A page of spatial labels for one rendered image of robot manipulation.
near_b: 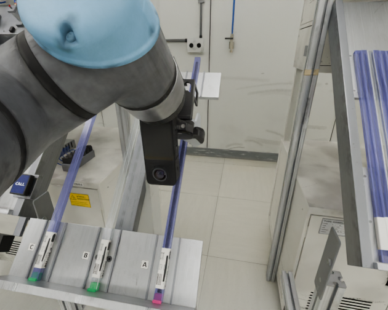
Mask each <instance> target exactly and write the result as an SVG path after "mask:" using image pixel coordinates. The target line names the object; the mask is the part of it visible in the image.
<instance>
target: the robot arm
mask: <svg viewBox="0 0 388 310"><path fill-rule="evenodd" d="M17 9H18V13H19V16H20V19H21V21H22V23H23V24H24V26H25V29H24V30H23V31H21V32H20V33H19V34H16V36H14V37H13V38H11V39H9V40H8V41H6V42H5V43H3V44H2V45H0V197H1V196H2V195H3V194H4V192H5V191H6V190H8V189H9V188H10V186H12V185H13V184H14V183H15V182H16V181H17V180H18V179H19V178H20V177H21V176H22V175H23V173H24V172H25V171H26V170H27V169H28V168H29V167H30V166H31V164H32V163H33V162H34V161H35V160H36V159H37V158H38V157H39V156H40V155H41V154H42V153H43V152H44V151H45V150H46V149H47V148H48V147H49V146H50V145H51V144H53V142H55V141H56V140H58V139H59V138H61V137H62V136H64V135H66V134H67V133H68V132H71V131H72V130H73V129H75V128H77V127H78V126H80V125H81V124H83V123H85V122H86V121H88V120H89V119H91V118H92V117H94V116H95V115H97V114H98V113H99V112H101V111H103V110H104V109H105V108H107V107H109V106H110V105H112V104H114V103H117V104H118V105H120V106H121V107H122V108H124V109H125V110H126V111H127V112H128V113H130V114H131V115H133V116H134V117H135V118H136V119H139V122H140V131H141V137H142V146H143V156H144V161H145V171H146V176H147V182H148V183H149V184H151V185H165V186H174V185H175V184H176V182H177V180H178V178H179V176H180V168H179V149H178V139H180V140H184V141H186V142H189V143H190V145H192V146H193V147H196V146H199V145H200V144H203V142H204V136H205V131H204V129H202V128H201V116H200V113H197V114H196V117H195V120H194V119H192V118H193V107H194V103H195V106H198V96H199V93H198V89H197V86H196V83H195V80H194V79H183V77H182V75H181V73H180V70H179V67H178V65H177V62H176V60H175V58H174V56H172V53H171V51H170V49H169V46H168V44H167V42H166V39H165V37H164V34H163V32H162V29H161V27H160V19H159V16H158V13H157V11H156V9H155V7H154V5H153V4H152V2H151V1H150V0H17ZM187 83H189V84H190V85H191V91H190V92H189V91H188V90H185V88H184V86H187ZM195 92H196V97H195Z"/></svg>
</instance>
